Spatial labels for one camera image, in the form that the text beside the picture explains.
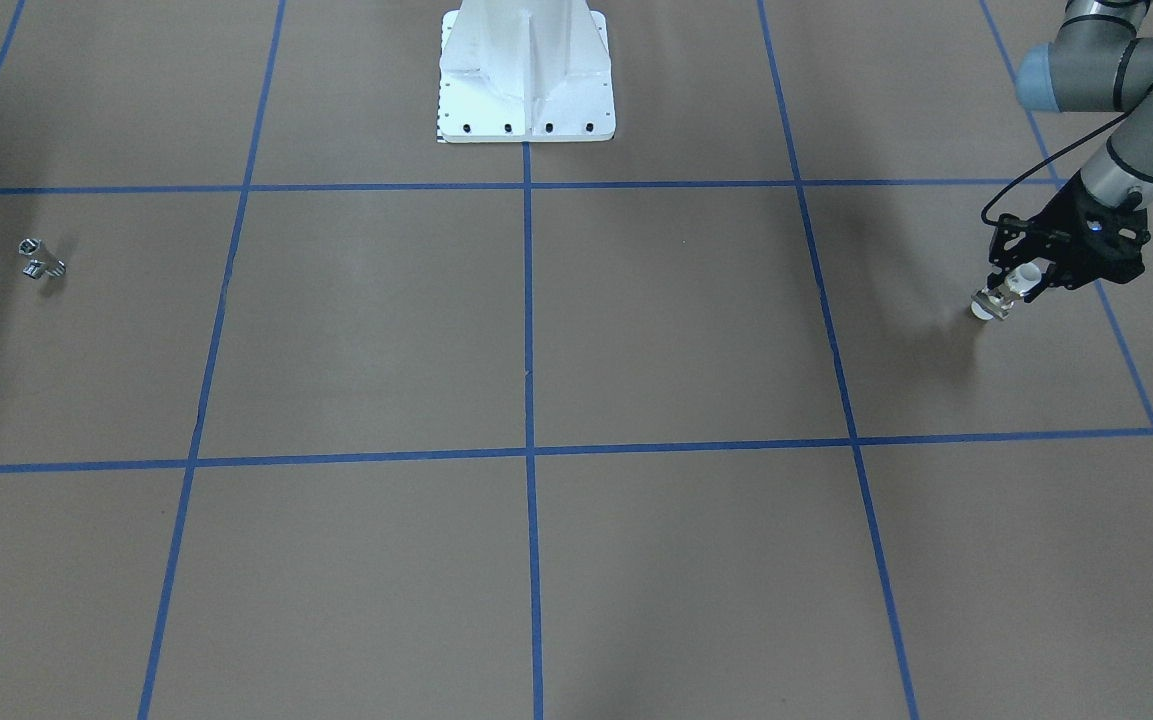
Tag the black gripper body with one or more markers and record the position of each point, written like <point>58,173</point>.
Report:
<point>1073,219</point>

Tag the small chrome pipe fitting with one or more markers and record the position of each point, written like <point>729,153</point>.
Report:
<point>41,262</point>

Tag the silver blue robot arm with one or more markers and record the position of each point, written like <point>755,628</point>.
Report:
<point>1098,62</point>

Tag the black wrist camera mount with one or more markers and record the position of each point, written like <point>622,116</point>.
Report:
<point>1015,242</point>

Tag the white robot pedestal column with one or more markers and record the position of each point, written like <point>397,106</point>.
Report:
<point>525,72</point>

